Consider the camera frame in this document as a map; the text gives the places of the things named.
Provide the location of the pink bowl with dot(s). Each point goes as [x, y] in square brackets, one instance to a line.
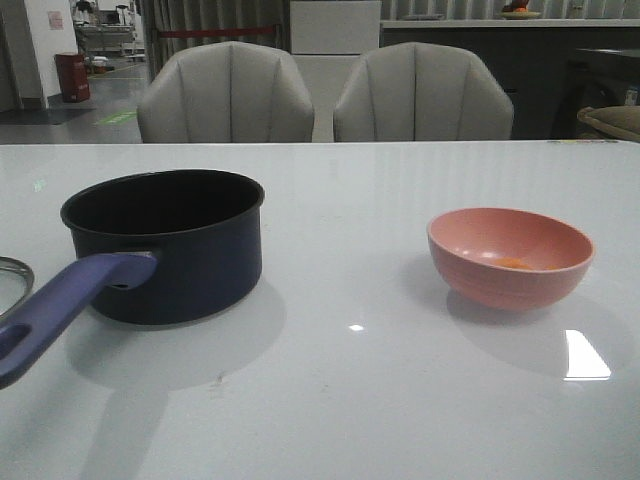
[464, 244]

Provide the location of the orange ham piece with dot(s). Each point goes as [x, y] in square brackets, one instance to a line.
[512, 263]

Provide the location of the glass lid blue knob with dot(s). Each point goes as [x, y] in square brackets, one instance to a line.
[17, 280]

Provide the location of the dark blue saucepan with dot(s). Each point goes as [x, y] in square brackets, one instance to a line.
[155, 248]

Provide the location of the right grey chair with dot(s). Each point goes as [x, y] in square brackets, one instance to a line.
[421, 92]

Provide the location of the grey chair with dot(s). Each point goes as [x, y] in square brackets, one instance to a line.
[229, 92]
[421, 92]

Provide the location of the left grey chair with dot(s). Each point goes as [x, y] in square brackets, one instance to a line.
[229, 92]

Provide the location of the white cabinet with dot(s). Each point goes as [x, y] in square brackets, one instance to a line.
[326, 38]

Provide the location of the dark counter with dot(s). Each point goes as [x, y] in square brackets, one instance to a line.
[529, 58]

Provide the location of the fruit plate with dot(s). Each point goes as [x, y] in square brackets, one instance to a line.
[518, 10]

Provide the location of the red bin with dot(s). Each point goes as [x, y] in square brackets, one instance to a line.
[72, 76]

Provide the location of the beige cushion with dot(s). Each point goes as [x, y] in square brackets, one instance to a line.
[616, 122]

